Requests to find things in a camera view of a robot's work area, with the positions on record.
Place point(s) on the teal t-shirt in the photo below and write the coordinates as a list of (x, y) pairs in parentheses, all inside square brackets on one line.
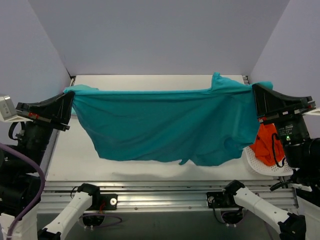
[(207, 126)]

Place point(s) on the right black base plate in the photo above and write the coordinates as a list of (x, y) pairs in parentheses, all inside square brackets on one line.
[(220, 200)]

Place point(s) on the orange t-shirt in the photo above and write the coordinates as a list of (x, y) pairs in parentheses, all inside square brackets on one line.
[(267, 147)]

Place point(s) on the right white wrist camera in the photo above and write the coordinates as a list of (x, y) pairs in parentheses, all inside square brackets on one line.
[(313, 112)]

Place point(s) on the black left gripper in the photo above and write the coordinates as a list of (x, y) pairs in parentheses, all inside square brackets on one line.
[(42, 117)]

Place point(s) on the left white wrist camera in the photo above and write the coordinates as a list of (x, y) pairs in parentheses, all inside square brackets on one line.
[(8, 112)]

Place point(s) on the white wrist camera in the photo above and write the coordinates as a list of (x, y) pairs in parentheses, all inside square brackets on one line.
[(313, 112), (8, 112)]

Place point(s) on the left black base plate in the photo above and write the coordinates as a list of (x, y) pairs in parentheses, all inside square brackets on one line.
[(105, 202)]

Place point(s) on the mint green folded t-shirt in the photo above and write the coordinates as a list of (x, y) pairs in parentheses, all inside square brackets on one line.
[(81, 94)]

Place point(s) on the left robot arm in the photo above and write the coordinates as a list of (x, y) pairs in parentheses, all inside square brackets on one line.
[(22, 180)]

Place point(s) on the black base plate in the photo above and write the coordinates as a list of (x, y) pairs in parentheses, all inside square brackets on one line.
[(220, 200), (105, 202)]

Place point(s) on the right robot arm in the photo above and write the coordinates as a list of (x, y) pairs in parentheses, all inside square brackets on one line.
[(302, 154)]

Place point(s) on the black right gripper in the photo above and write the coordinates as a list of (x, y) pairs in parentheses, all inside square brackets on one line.
[(285, 111)]

